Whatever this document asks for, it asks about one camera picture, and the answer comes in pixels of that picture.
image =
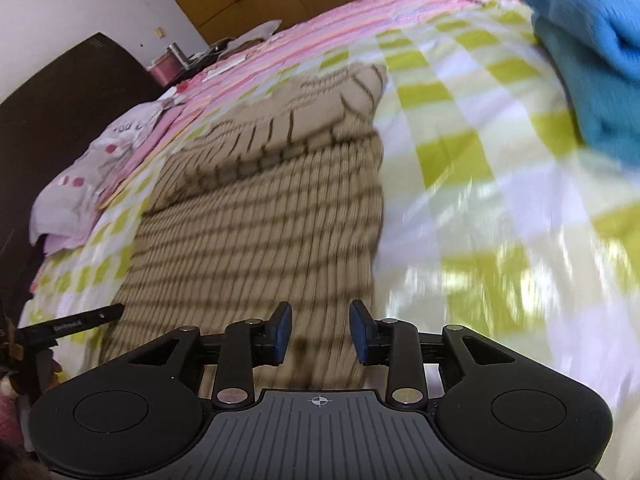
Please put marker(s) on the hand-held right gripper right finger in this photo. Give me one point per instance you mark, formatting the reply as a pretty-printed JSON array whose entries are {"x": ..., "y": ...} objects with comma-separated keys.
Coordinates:
[{"x": 361, "y": 334}]

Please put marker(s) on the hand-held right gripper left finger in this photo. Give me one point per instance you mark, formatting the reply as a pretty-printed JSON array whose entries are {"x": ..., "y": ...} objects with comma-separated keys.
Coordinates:
[{"x": 280, "y": 332}]

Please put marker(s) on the tan striped ribbed sweater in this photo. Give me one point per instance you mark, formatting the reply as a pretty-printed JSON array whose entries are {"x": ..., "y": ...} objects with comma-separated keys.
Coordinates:
[{"x": 250, "y": 235}]

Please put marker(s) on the grey pillow with pink dots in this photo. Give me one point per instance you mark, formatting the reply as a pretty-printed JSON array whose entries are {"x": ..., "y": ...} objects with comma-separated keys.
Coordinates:
[{"x": 95, "y": 175}]

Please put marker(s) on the dark wooden headboard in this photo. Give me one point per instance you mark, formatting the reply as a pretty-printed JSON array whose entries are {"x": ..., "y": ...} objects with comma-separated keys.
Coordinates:
[{"x": 55, "y": 120}]

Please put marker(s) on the green checked plastic sheet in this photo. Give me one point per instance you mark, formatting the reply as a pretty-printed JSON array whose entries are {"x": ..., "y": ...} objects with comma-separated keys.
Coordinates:
[{"x": 500, "y": 160}]

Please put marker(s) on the white flat item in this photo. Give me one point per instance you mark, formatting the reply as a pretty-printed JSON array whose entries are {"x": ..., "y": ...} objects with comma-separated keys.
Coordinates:
[{"x": 217, "y": 72}]

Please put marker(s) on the pink box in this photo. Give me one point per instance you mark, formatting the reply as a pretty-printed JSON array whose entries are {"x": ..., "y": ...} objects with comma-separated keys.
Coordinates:
[{"x": 165, "y": 71}]

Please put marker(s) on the dark nightstand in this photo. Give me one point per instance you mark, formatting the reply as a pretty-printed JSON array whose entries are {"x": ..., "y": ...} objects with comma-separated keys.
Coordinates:
[{"x": 200, "y": 62}]

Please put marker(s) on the metal thermos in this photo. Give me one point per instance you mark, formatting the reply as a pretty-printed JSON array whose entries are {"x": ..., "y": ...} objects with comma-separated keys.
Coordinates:
[{"x": 177, "y": 56}]

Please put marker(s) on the grey cloth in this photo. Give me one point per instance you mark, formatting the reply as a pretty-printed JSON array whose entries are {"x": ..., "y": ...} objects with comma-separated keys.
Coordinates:
[{"x": 250, "y": 37}]

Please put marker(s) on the blue folded towel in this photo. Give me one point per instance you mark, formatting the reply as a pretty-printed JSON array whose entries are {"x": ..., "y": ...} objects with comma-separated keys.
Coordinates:
[{"x": 580, "y": 5}]

